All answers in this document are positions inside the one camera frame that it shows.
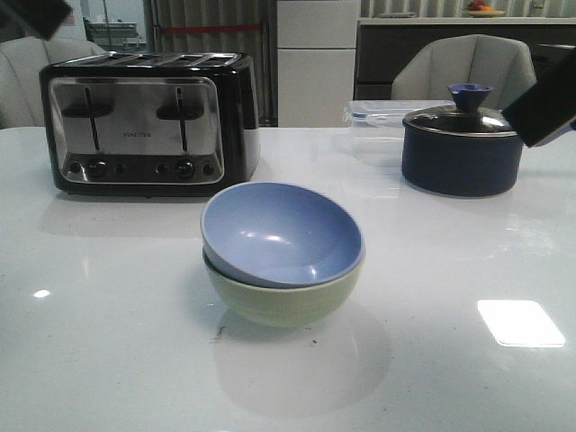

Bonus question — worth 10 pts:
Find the metal cart in background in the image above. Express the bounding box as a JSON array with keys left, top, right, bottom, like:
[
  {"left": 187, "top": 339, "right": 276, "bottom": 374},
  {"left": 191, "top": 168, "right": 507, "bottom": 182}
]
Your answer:
[{"left": 83, "top": 18, "right": 144, "bottom": 50}]

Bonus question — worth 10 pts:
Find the beige armchair left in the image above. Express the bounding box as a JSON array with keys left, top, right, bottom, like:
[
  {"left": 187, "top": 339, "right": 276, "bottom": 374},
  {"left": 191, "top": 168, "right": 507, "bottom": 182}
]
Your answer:
[{"left": 1, "top": 36, "right": 104, "bottom": 129}]

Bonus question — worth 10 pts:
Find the blue saucepan with handle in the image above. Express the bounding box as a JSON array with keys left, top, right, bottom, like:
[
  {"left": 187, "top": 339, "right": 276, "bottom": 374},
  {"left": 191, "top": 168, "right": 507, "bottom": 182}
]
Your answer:
[{"left": 400, "top": 112, "right": 576, "bottom": 198}]

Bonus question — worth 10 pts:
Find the fruit plate on counter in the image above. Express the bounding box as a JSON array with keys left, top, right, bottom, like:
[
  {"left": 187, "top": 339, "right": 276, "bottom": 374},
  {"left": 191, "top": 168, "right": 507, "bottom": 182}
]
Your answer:
[{"left": 463, "top": 0, "right": 505, "bottom": 18}]

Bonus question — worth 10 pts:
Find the clear plastic container blue lid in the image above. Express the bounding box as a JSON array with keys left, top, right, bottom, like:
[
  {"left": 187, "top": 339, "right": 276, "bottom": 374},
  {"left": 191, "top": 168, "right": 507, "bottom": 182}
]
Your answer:
[{"left": 343, "top": 100, "right": 455, "bottom": 168}]

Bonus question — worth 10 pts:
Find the red barrier belt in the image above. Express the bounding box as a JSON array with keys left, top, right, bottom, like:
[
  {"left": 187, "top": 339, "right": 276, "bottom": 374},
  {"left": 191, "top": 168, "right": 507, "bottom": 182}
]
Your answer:
[{"left": 159, "top": 23, "right": 264, "bottom": 34}]

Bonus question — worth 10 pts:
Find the blue bowl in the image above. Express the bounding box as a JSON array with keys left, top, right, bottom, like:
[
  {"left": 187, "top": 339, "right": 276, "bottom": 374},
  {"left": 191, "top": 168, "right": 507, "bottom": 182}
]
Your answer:
[{"left": 200, "top": 182, "right": 365, "bottom": 289}]

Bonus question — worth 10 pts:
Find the dark counter with white top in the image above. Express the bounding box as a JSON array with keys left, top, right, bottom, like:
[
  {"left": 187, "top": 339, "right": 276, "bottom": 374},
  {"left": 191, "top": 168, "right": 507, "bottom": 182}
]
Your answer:
[{"left": 354, "top": 17, "right": 575, "bottom": 100}]

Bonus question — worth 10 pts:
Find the glass lid blue knob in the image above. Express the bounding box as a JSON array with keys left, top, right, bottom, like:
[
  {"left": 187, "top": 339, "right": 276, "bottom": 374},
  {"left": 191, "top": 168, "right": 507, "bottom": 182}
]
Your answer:
[{"left": 402, "top": 83, "right": 517, "bottom": 138}]

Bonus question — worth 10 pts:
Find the beige armchair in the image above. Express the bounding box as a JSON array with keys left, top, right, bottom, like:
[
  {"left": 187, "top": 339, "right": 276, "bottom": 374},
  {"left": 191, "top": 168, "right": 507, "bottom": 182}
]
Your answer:
[
  {"left": 391, "top": 34, "right": 536, "bottom": 109},
  {"left": 1, "top": 36, "right": 104, "bottom": 129}
]

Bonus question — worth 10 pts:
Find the beige armchair right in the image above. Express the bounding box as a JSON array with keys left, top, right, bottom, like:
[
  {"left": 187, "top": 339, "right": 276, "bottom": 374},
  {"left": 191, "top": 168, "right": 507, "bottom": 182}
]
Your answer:
[{"left": 391, "top": 34, "right": 536, "bottom": 109}]

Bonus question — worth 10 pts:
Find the green bowl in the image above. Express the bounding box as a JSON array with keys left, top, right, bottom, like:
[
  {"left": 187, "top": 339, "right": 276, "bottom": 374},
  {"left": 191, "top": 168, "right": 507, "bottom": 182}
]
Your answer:
[{"left": 202, "top": 255, "right": 362, "bottom": 328}]

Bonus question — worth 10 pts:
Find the white drawer cabinet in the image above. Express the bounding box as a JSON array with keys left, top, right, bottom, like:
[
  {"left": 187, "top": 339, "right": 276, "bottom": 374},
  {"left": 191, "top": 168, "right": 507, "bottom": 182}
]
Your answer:
[{"left": 276, "top": 1, "right": 360, "bottom": 128}]

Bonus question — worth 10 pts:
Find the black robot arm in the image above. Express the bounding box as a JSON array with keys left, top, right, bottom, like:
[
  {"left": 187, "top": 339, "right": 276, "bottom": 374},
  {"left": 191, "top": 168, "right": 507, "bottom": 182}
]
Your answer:
[
  {"left": 1, "top": 0, "right": 73, "bottom": 41},
  {"left": 501, "top": 49, "right": 575, "bottom": 148}
]

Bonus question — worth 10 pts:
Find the black and steel toaster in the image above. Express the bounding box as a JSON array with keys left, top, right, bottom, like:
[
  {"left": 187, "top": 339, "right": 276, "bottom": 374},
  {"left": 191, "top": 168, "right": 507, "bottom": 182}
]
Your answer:
[{"left": 40, "top": 51, "right": 260, "bottom": 197}]

